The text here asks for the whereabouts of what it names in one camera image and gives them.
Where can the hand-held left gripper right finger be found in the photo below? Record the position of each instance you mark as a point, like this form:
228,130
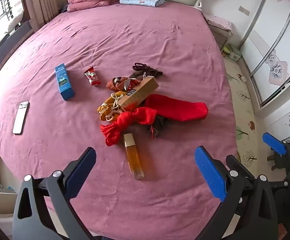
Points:
209,172

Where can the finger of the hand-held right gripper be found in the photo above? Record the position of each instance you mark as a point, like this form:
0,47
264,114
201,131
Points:
274,143

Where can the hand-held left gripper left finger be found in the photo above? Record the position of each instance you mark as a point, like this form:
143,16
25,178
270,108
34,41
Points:
82,170

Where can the amber perfume bottle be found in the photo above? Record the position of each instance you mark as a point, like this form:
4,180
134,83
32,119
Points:
133,158

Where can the knotted red cloth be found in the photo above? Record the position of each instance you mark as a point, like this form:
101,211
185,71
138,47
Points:
127,123

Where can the dark green cloth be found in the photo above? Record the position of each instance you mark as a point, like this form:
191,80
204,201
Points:
158,127

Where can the long red cloth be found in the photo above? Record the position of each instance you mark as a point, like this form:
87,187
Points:
182,108

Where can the long tan cardboard box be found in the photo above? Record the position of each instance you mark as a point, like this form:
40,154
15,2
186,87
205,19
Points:
140,92

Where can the white cabinet with flower stickers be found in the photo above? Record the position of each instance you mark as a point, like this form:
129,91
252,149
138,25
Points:
287,120

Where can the patterned play mat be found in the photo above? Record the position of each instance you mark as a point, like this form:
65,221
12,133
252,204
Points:
242,105

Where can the white remote control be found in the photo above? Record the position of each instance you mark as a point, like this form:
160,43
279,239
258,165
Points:
20,117

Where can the blue carton box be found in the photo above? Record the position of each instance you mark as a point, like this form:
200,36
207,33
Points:
63,82

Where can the red candy wrapper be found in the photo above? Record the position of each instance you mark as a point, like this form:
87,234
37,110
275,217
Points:
92,77

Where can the white plastic container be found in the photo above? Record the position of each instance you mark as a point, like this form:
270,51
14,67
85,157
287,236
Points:
2,223

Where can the white sliding wardrobe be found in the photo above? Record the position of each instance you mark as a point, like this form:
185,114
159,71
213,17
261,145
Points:
267,35

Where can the dark brown sock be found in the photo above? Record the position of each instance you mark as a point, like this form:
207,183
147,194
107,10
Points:
145,71

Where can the grey nightstand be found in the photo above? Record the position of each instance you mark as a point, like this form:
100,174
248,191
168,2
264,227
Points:
221,36

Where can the pink cloth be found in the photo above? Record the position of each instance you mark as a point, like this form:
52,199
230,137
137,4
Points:
218,20

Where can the bed with pink sheet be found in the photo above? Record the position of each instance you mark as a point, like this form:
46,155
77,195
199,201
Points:
135,42

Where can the dark grey bench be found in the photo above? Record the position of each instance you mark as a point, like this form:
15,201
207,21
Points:
7,45

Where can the beige curtain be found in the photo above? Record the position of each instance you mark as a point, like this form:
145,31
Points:
38,2

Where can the wall switch plate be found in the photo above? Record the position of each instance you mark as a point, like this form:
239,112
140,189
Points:
244,10

